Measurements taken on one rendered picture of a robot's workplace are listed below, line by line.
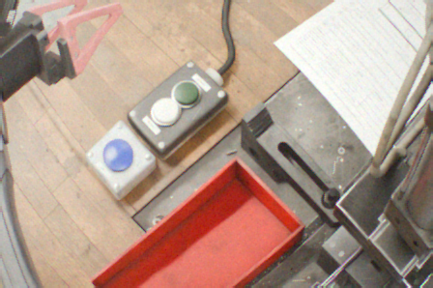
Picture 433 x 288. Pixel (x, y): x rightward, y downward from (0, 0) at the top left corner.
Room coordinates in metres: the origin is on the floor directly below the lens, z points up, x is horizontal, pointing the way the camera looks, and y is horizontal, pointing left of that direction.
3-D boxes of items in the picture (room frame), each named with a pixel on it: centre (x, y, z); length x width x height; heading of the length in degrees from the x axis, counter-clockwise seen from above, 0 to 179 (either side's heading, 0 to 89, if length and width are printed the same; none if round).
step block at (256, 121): (0.46, -0.06, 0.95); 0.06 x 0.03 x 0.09; 43
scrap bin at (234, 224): (0.31, 0.03, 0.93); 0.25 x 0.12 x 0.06; 133
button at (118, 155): (0.45, 0.12, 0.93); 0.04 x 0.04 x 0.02
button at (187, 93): (0.53, 0.03, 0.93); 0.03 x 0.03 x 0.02
